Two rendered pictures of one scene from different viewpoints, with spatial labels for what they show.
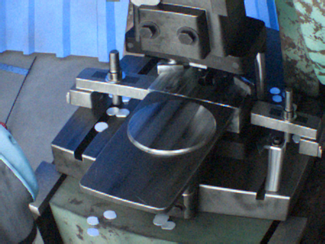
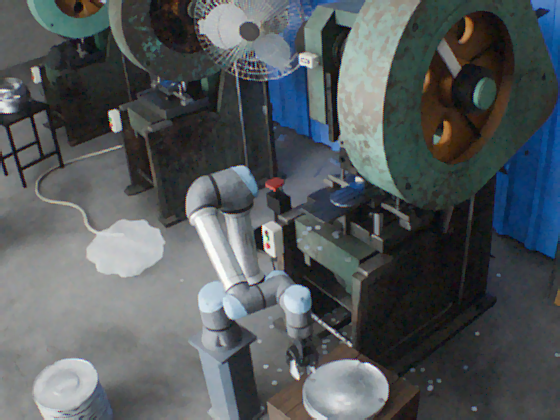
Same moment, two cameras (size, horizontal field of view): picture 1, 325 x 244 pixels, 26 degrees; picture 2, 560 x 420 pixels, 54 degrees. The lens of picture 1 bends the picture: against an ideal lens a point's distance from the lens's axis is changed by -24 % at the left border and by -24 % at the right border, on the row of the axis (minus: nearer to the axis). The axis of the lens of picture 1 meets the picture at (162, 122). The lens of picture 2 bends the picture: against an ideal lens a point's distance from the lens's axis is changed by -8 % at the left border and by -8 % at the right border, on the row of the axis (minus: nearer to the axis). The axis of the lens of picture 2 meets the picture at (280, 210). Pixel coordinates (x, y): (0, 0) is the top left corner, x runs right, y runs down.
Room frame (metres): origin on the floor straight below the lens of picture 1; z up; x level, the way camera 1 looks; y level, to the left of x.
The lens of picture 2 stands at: (-0.87, -0.72, 2.00)
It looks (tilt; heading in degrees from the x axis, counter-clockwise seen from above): 32 degrees down; 28
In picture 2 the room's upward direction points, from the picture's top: 5 degrees counter-clockwise
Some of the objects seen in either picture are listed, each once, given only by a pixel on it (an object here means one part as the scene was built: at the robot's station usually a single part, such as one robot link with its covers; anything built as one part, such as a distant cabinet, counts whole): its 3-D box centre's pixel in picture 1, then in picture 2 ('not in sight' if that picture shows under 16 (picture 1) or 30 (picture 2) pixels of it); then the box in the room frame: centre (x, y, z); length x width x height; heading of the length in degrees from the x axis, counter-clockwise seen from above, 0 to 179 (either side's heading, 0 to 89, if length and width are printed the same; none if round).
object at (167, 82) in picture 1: (205, 94); (368, 192); (1.12, -0.07, 0.76); 0.15 x 0.09 x 0.05; 62
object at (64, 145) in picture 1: (209, 137); (369, 209); (1.13, -0.07, 0.68); 0.45 x 0.30 x 0.06; 62
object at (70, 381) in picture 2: not in sight; (64, 383); (0.10, 0.87, 0.25); 0.29 x 0.29 x 0.01
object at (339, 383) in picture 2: not in sight; (346, 390); (0.42, -0.23, 0.39); 0.29 x 0.29 x 0.01
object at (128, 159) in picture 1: (160, 181); (337, 216); (0.97, 0.01, 0.72); 0.25 x 0.14 x 0.14; 152
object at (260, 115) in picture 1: (292, 116); (399, 208); (1.05, -0.22, 0.76); 0.17 x 0.06 x 0.10; 62
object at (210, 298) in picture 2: not in sight; (217, 303); (0.45, 0.26, 0.62); 0.13 x 0.12 x 0.14; 142
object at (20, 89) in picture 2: not in sight; (20, 126); (1.86, 2.96, 0.40); 0.45 x 0.40 x 0.79; 74
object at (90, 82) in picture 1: (110, 75); (341, 177); (1.20, 0.08, 0.76); 0.17 x 0.06 x 0.10; 62
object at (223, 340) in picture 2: not in sight; (220, 328); (0.44, 0.27, 0.50); 0.15 x 0.15 x 0.10
